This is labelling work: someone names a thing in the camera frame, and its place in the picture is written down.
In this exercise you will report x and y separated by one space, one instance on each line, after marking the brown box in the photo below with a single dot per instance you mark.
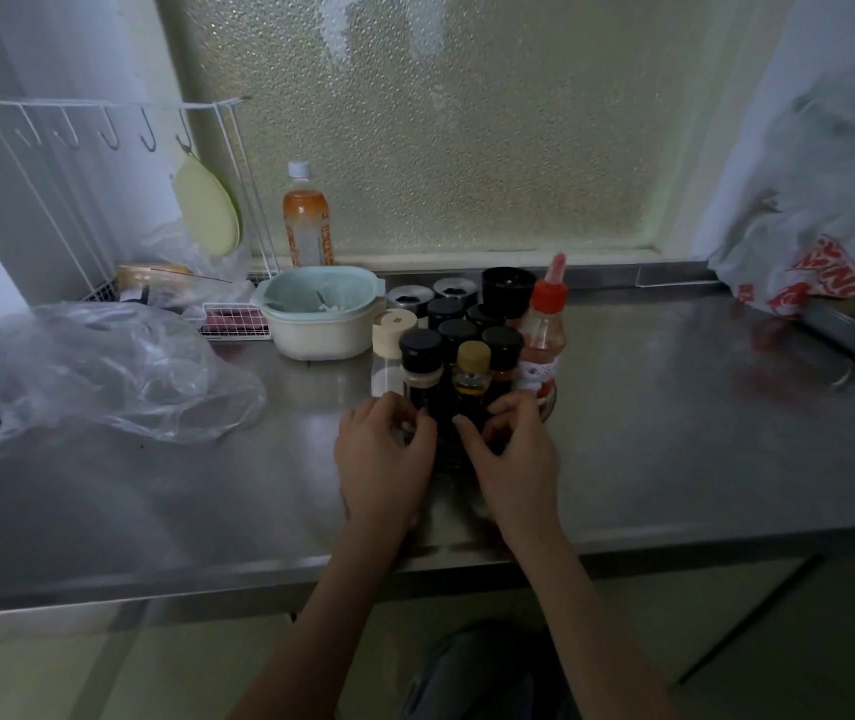
146 278

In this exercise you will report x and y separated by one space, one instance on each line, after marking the orange-labelled bottle with white cap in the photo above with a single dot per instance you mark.
306 217

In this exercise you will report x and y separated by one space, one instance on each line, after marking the person's left forearm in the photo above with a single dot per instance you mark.
315 629

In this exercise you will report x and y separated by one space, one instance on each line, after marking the jar with silver-rimmed lid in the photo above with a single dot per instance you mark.
456 287
410 298

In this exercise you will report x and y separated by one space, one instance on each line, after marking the small bottle with yellow cap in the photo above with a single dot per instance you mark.
472 361

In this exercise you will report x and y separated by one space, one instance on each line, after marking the white plastic bag red print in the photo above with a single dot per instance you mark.
810 217

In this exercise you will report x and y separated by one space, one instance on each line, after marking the pale green round lid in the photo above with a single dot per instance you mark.
206 209

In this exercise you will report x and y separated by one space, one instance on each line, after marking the person's right forearm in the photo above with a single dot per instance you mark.
592 629

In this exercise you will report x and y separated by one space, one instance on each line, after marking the small crumpled clear plastic bag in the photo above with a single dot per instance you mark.
181 251

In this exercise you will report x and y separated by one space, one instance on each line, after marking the pink sponge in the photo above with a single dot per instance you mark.
236 322

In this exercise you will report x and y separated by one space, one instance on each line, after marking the person's left thumb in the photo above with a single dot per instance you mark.
421 434

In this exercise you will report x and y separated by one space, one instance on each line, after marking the person's left hand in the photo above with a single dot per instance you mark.
382 472

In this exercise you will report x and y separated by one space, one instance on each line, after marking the large black-capped jar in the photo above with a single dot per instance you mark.
508 288

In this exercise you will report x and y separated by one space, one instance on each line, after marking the large clear plastic bag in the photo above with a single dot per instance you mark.
97 367

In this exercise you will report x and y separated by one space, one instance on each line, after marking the white bowl with mint strainer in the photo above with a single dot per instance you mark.
318 333

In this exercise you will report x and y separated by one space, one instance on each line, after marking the person's dark trousers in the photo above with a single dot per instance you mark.
480 678

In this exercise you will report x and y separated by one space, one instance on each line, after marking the frosted glass window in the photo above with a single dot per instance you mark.
457 119

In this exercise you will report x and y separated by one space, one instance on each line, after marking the person's right thumb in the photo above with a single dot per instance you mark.
468 438

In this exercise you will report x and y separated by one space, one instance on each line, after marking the red-capped sauce bottle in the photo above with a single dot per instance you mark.
543 337

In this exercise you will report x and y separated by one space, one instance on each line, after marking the person's right hand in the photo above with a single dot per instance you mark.
521 479

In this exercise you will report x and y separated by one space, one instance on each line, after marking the clear jar with beige lid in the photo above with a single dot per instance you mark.
393 333

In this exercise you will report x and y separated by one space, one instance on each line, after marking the dark bottle with black cap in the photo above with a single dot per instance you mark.
483 315
445 308
458 329
503 344
421 352

